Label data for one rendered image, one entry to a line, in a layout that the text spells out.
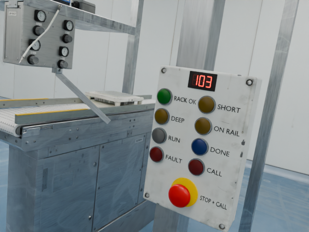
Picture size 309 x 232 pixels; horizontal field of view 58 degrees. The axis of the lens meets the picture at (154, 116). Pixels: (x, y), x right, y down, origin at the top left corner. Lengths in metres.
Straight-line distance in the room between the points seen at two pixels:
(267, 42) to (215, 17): 3.48
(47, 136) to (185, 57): 0.76
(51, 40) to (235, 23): 3.31
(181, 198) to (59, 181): 0.95
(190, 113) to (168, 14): 4.03
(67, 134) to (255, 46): 3.20
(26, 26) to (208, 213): 0.80
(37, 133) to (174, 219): 0.69
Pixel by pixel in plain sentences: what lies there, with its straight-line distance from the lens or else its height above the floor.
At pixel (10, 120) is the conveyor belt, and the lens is 1.15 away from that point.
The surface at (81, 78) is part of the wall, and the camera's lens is 5.30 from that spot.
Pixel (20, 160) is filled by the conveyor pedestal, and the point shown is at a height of 0.73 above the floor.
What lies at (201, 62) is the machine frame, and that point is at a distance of 0.54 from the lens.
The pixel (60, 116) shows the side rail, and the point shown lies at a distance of 1.19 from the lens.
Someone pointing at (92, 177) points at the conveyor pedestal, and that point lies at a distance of 1.53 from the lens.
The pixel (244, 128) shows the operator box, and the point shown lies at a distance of 0.45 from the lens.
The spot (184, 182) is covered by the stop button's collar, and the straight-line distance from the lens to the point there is 0.50.
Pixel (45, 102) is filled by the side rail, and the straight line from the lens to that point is 1.48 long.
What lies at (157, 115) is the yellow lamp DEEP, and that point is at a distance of 0.50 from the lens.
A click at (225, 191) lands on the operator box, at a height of 1.02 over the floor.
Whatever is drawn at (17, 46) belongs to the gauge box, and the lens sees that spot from 1.04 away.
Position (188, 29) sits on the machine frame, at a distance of 0.56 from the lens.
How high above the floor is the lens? 1.20
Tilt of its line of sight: 10 degrees down
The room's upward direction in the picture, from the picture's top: 8 degrees clockwise
